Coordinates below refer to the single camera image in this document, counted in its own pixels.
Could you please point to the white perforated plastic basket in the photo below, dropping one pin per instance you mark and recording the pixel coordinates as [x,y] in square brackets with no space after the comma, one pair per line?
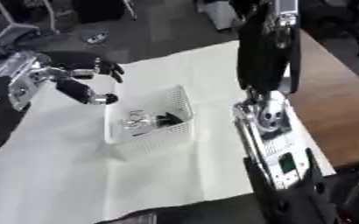
[152,137]

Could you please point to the clear shiny plastic object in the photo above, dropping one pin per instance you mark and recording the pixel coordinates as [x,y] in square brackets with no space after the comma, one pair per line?
[135,121]

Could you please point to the small black object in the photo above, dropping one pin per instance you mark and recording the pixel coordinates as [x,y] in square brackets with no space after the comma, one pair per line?
[168,119]

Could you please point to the white metal chair frame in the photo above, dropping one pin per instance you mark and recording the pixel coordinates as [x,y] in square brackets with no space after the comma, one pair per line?
[19,26]

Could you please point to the dark bag with white print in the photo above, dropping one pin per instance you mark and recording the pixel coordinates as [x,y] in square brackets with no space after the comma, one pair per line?
[95,37]

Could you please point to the white box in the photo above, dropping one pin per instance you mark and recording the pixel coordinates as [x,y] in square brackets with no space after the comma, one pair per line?
[221,13]

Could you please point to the black office chair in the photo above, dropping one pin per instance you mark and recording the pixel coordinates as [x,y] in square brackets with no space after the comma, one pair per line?
[341,20]

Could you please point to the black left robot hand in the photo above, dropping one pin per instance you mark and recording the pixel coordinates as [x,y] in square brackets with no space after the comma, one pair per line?
[73,59]

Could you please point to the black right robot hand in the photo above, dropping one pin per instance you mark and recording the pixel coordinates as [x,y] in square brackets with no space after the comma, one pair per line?
[264,49]

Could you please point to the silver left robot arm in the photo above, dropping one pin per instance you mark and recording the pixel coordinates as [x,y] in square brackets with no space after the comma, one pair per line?
[14,78]

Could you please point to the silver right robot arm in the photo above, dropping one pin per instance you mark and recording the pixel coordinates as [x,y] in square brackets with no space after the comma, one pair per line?
[282,163]

